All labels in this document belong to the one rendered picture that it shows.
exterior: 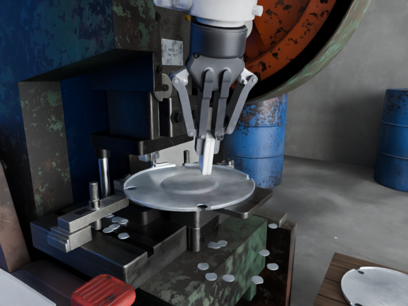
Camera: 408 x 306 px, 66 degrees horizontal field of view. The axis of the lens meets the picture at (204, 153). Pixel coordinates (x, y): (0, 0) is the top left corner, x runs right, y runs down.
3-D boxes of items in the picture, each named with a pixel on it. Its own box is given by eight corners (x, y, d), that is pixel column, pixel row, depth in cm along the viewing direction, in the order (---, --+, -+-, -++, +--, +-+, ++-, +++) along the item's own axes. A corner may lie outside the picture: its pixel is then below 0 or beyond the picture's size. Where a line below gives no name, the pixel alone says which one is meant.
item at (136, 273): (242, 207, 91) (243, 187, 90) (126, 297, 55) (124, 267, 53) (163, 187, 107) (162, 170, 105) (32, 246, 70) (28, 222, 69)
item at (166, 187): (231, 163, 87) (231, 160, 87) (277, 204, 60) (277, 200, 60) (124, 170, 81) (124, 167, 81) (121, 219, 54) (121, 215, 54)
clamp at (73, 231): (133, 218, 71) (130, 175, 68) (66, 253, 57) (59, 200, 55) (115, 212, 74) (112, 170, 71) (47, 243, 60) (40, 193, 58)
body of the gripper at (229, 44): (195, 26, 37) (190, 100, 42) (261, 28, 39) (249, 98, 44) (181, 14, 43) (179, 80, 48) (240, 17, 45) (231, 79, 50)
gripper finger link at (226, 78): (214, 61, 46) (223, 61, 46) (209, 129, 52) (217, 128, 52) (222, 70, 42) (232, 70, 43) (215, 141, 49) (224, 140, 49)
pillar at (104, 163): (113, 196, 75) (108, 139, 72) (105, 199, 74) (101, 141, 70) (107, 194, 77) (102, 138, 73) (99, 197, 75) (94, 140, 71)
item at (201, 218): (271, 244, 70) (274, 187, 67) (243, 277, 59) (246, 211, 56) (182, 217, 84) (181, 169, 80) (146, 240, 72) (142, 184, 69)
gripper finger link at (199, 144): (206, 127, 48) (187, 128, 47) (203, 155, 51) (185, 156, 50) (203, 122, 49) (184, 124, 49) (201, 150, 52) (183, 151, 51)
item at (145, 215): (196, 196, 83) (196, 185, 83) (143, 226, 67) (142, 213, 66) (151, 184, 92) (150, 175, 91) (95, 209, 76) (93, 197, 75)
